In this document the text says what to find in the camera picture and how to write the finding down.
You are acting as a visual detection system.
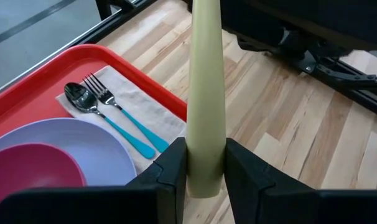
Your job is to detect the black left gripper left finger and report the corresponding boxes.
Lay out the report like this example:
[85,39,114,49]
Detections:
[0,136,188,224]

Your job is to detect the spoon with teal handle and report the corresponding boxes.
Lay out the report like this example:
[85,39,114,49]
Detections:
[63,82,157,160]

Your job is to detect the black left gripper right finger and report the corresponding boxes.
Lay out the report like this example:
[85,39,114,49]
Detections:
[224,138,377,224]

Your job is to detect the red plastic tray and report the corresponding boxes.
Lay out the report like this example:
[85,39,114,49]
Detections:
[0,43,189,144]

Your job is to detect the lavender plastic plate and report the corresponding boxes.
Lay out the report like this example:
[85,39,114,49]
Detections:
[0,117,137,187]

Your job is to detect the knife with yellow handle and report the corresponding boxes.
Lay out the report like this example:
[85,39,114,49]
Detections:
[185,0,228,199]

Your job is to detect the pink plastic bowl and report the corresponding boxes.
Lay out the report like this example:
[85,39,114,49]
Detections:
[0,142,87,224]

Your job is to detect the beige napkin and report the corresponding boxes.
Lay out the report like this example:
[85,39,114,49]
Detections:
[55,65,187,175]

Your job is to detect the fork with teal handle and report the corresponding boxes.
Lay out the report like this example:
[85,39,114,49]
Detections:
[82,73,170,154]

